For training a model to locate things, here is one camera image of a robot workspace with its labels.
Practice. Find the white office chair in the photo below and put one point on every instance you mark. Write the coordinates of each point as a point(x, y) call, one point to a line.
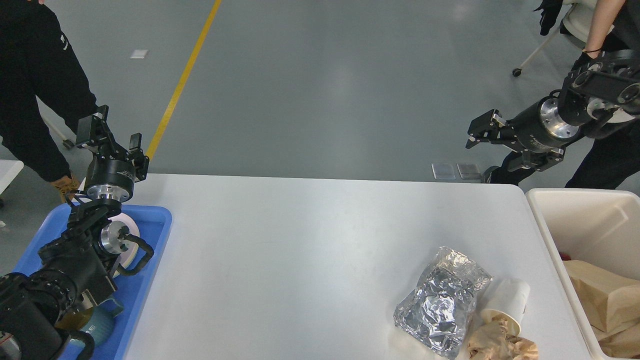
point(571, 18)

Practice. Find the brown paper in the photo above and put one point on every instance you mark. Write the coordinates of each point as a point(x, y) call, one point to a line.
point(493, 342)

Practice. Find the paper cup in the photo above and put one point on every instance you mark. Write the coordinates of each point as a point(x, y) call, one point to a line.
point(506, 299)

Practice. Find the pink plate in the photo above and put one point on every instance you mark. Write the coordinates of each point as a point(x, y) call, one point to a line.
point(128, 256)

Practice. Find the blue plastic tray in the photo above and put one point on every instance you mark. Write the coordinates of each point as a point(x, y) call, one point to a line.
point(154, 223)

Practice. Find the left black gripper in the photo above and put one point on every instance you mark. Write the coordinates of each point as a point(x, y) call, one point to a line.
point(109, 177)

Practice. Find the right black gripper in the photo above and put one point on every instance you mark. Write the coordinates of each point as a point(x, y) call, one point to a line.
point(539, 129)

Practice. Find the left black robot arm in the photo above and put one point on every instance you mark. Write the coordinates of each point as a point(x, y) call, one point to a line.
point(77, 269)

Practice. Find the aluminium foil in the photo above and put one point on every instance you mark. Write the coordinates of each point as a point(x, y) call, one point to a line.
point(438, 311)

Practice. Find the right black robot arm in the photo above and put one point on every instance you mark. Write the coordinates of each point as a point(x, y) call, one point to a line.
point(595, 100)

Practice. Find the person in black walking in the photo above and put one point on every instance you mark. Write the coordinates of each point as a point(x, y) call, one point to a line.
point(613, 158)

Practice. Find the white side table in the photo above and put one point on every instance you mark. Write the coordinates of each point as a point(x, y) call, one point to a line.
point(9, 169)

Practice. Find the person in black left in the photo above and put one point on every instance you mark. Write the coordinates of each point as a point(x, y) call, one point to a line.
point(38, 65)

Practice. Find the white plastic bin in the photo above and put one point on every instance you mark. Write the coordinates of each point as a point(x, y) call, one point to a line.
point(600, 227)

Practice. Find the large brown paper bag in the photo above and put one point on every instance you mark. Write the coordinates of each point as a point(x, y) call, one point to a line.
point(623, 344)

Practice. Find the dark green mug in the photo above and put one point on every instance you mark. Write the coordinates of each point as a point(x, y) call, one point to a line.
point(97, 321)

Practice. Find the crushed red soda can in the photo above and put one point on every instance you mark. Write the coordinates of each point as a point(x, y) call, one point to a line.
point(564, 256)

